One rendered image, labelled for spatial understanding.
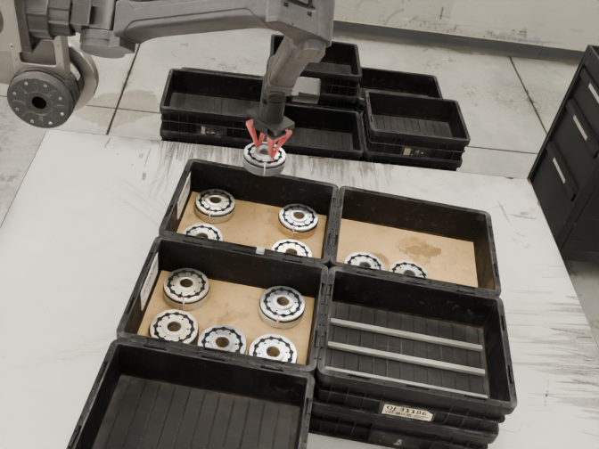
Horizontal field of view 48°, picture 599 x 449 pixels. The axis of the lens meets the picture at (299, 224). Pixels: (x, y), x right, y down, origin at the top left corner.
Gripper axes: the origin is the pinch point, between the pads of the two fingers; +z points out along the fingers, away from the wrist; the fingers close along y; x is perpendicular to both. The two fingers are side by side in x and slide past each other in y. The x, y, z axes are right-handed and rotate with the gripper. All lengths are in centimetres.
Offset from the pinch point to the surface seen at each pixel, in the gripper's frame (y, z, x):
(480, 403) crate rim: -73, 13, 11
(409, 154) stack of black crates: 14, 51, -104
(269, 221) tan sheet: -3.0, 22.0, -2.3
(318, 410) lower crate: -49, 26, 28
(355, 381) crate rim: -53, 14, 25
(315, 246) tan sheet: -17.1, 22.0, -5.1
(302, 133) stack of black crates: 61, 64, -93
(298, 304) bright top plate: -29.2, 19.5, 14.9
